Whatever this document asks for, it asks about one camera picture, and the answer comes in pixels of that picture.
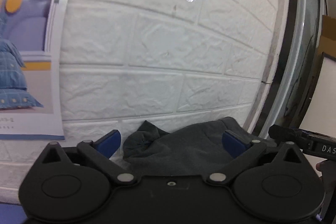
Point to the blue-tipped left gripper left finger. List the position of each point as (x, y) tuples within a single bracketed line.
[(98, 153)]

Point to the dark grey pants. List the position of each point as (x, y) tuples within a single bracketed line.
[(192, 150)]

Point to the cardboard box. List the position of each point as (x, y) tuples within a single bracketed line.
[(327, 40)]

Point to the purple patterned bed sheet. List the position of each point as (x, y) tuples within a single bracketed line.
[(12, 214)]

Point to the window frame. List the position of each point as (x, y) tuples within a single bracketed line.
[(288, 74)]

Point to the bedding poster on wall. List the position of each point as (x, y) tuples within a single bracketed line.
[(31, 35)]

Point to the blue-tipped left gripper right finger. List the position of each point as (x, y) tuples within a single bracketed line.
[(245, 149)]

